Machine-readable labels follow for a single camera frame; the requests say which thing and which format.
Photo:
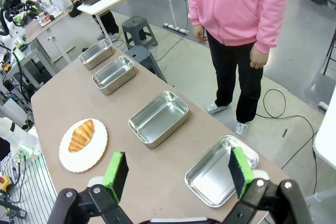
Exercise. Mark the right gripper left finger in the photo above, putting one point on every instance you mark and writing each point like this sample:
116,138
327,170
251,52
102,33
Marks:
115,171

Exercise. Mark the background black green gripper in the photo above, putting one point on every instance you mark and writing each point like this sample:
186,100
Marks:
22,11

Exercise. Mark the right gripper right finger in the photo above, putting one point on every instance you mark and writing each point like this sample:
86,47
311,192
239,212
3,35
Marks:
240,171

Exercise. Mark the person's left forearm pink sleeve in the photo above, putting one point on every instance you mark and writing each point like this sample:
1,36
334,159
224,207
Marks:
270,32

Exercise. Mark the person's right forearm pink sleeve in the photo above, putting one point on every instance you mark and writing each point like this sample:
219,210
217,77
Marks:
194,11

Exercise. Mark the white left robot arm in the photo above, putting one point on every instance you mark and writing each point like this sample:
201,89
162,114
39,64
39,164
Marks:
13,132

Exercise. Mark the golden croissant bread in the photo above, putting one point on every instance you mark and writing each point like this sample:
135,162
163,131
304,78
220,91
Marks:
80,137

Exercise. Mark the person's left hand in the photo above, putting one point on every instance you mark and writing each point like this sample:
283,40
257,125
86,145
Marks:
258,57

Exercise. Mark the person's right hand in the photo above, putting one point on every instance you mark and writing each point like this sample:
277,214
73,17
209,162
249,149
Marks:
200,33

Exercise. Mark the small brown side table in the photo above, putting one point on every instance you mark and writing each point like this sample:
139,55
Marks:
34,28

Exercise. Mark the tray with small items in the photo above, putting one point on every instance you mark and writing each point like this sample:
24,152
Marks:
46,20

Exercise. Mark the rectangular stainless steel tray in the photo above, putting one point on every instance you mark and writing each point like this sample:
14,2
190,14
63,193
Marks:
210,179
157,121
113,77
95,54

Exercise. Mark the white scalloped round plate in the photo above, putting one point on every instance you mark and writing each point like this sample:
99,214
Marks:
86,158

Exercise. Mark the person's left grey sneaker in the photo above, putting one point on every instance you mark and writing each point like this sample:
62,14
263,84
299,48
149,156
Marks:
241,129

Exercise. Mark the person's grey sneaker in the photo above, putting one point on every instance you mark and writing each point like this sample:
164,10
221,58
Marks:
215,108
241,129

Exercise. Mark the yellow emergency stop button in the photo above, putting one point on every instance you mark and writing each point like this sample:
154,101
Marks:
6,67
5,183

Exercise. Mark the person's right grey sneaker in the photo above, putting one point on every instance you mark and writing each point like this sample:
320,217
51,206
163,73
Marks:
215,108

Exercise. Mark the aluminium slotted robot bench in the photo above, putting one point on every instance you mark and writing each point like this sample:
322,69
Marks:
34,182

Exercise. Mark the white desk with legs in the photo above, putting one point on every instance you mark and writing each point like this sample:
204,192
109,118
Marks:
326,142

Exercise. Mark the black trousers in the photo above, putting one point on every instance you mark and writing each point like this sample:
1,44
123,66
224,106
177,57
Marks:
231,77

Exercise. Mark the small white power strip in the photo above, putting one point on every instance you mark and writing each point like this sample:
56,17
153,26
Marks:
323,106

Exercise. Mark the grey plastic stool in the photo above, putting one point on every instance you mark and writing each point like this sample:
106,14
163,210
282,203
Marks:
144,56
136,24

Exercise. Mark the black chair leg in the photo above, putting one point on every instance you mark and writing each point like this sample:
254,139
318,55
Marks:
329,55

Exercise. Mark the white floor power strip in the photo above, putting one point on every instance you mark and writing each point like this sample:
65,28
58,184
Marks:
174,27

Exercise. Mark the pink hoodie torso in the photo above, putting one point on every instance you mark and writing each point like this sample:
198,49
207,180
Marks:
231,6

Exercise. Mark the aluminium frame equipment rack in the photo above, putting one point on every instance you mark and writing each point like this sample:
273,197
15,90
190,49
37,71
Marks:
29,58

